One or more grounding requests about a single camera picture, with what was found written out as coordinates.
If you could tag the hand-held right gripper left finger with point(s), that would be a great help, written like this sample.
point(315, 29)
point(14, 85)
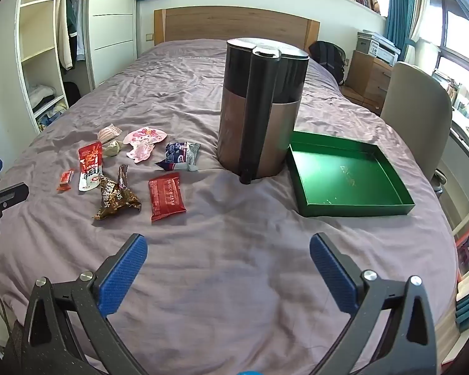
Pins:
point(125, 269)

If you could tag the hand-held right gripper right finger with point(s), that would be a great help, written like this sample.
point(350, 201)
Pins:
point(332, 273)

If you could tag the small red candy packet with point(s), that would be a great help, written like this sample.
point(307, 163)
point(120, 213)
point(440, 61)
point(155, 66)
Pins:
point(65, 179)

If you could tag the brown crinkled snack packet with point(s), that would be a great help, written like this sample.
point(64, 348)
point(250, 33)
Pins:
point(115, 199)

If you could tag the square red snack packet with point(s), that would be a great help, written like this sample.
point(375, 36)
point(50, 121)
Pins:
point(166, 197)

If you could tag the long red and white packet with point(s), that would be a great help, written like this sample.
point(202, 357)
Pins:
point(90, 164)

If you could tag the green tray box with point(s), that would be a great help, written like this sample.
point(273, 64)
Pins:
point(336, 179)

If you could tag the olive green snack packet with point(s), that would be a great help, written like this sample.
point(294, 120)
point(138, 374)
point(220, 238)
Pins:
point(112, 149)

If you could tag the pink striped snack packet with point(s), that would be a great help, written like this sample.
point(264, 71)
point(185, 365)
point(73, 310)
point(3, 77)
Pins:
point(108, 132)

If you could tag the small pink cartoon packet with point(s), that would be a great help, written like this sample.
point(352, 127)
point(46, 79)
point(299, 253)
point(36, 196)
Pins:
point(140, 152)

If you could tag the blue and white snack packet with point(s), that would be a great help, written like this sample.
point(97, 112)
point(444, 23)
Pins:
point(178, 154)

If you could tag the large pink cartoon packet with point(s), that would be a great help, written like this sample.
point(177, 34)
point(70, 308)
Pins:
point(148, 136)

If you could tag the folded clothes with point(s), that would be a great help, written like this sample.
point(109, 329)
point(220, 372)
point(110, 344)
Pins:
point(41, 95)

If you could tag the black bag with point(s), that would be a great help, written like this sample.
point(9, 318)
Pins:
point(71, 93)

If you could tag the bed with purple sheet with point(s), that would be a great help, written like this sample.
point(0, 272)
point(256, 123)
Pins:
point(234, 226)

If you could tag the white open shelf unit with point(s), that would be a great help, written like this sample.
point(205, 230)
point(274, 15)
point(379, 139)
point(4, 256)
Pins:
point(35, 58)

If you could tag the black mesh object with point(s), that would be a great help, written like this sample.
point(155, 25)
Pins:
point(13, 347)

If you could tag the black and copper cylinder appliance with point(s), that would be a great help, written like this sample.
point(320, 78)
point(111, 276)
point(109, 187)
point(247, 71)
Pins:
point(258, 140)

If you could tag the hanging cream garment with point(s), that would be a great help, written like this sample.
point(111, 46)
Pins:
point(64, 27)

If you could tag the white desk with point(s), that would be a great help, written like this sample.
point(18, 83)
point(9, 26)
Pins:
point(459, 164)

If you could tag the hanging dark green jacket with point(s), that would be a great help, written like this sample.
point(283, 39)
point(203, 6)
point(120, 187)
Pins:
point(78, 19)

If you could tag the beige chair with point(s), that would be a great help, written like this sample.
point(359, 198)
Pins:
point(414, 109)

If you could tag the white wardrobe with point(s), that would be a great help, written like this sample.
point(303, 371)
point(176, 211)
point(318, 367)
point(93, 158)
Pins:
point(113, 27)

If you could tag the wooden dresser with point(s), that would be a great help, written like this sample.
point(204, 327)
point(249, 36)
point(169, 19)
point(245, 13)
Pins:
point(369, 78)

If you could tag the black backpack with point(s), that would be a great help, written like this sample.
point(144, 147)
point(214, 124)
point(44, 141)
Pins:
point(328, 56)

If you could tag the white printer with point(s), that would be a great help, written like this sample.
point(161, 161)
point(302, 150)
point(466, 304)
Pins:
point(375, 45)

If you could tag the wooden headboard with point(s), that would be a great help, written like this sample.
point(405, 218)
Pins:
point(238, 23)

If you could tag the window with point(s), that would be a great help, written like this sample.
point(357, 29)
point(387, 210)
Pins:
point(461, 35)

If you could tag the long teal curtain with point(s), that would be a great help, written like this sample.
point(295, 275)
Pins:
point(402, 11)

